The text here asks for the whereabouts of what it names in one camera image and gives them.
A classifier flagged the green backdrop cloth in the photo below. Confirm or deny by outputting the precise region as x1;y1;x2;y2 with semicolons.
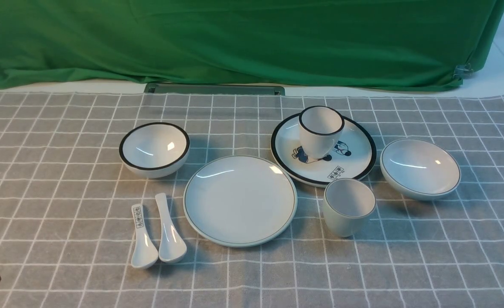
0;0;504;92

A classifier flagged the pale green cup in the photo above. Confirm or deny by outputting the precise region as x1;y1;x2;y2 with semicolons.
322;178;377;238

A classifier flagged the black-rimmed white cup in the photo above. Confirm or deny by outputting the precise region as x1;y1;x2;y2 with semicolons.
298;106;345;160

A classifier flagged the black-rimmed white bowl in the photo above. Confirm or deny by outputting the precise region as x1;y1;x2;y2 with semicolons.
118;121;191;178

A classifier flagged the grey checked tablecloth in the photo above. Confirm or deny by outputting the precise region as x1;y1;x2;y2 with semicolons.
0;93;504;308

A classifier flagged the thin-rimmed white bowl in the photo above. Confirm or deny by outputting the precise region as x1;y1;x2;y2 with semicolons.
380;138;461;201

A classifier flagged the metal backdrop clip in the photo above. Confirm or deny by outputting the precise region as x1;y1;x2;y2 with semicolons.
452;63;475;80

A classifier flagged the white spoon with label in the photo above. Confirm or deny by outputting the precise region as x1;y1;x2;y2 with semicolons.
130;204;158;269

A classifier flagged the plain white spoon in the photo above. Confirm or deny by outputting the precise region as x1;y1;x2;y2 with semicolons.
155;193;187;264

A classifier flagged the black-rimmed illustrated plate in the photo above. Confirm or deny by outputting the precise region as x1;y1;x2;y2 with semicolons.
271;114;377;188

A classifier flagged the plain white plate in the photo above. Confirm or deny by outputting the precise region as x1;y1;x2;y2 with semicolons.
183;155;298;248

